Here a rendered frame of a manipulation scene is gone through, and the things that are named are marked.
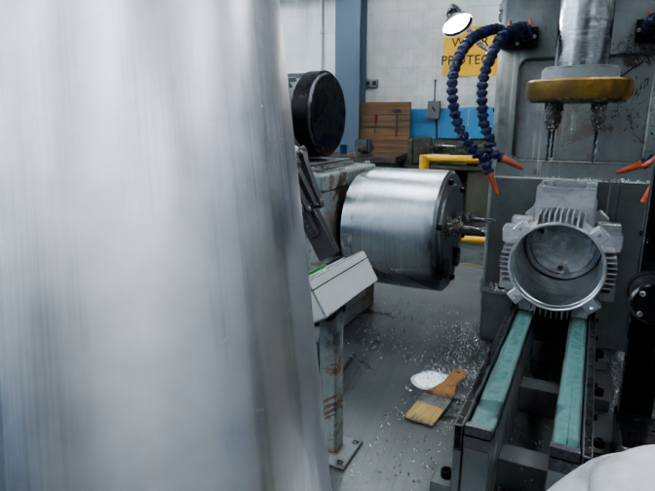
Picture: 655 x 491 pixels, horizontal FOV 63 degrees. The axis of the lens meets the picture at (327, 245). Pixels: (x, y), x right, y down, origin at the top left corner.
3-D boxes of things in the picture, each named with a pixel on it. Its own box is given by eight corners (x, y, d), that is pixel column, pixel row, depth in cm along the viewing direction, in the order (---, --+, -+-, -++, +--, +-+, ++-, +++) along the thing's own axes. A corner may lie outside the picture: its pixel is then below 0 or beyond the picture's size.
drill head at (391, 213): (333, 257, 138) (333, 160, 132) (478, 276, 122) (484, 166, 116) (284, 284, 116) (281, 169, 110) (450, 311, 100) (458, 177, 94)
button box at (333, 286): (340, 296, 81) (325, 265, 81) (379, 280, 77) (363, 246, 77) (282, 337, 66) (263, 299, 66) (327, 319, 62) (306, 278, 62)
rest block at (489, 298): (483, 328, 121) (487, 279, 118) (516, 334, 118) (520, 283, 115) (478, 338, 116) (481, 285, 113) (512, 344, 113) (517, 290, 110)
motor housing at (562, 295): (511, 282, 116) (519, 195, 112) (609, 294, 108) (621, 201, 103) (494, 310, 99) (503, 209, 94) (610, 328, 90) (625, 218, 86)
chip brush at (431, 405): (447, 369, 102) (447, 365, 101) (473, 376, 99) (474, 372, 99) (402, 420, 85) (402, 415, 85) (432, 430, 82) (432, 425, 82)
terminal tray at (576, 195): (538, 213, 111) (541, 179, 109) (595, 218, 106) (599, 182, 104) (531, 224, 100) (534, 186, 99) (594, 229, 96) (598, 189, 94)
